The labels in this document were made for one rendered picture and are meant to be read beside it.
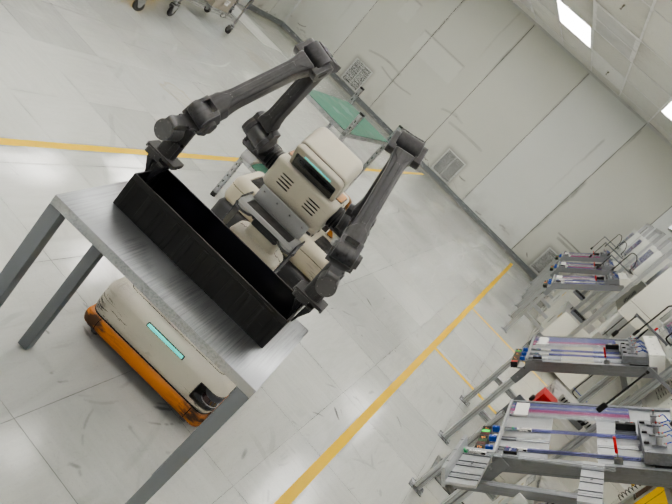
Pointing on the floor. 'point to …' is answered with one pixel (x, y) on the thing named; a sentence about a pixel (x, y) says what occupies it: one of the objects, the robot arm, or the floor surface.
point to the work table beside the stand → (125, 257)
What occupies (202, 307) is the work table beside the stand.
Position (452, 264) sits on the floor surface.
